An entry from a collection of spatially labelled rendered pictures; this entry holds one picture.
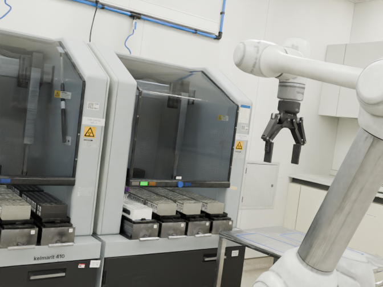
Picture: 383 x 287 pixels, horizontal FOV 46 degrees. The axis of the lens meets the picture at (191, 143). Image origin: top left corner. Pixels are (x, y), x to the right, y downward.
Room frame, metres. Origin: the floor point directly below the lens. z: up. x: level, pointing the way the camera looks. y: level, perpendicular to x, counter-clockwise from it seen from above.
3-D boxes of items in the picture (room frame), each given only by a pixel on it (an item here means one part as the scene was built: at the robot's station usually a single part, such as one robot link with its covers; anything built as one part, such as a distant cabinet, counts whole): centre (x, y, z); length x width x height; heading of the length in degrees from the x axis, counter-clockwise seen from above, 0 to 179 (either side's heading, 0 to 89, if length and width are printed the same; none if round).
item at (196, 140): (2.41, 0.16, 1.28); 0.61 x 0.51 x 0.63; 126
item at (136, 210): (2.16, 0.27, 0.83); 0.30 x 0.10 x 0.06; 36
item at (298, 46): (1.53, -0.30, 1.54); 0.13 x 0.11 x 0.16; 120
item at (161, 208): (2.17, 0.09, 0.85); 0.12 x 0.02 x 0.06; 127
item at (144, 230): (2.27, 0.35, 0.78); 0.73 x 0.14 x 0.09; 36
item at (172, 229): (2.36, 0.22, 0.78); 0.73 x 0.14 x 0.09; 36
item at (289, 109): (1.54, -0.31, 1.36); 0.08 x 0.07 x 0.09; 126
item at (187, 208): (2.26, -0.04, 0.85); 0.12 x 0.02 x 0.06; 126
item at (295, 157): (1.58, -0.37, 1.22); 0.03 x 0.01 x 0.07; 36
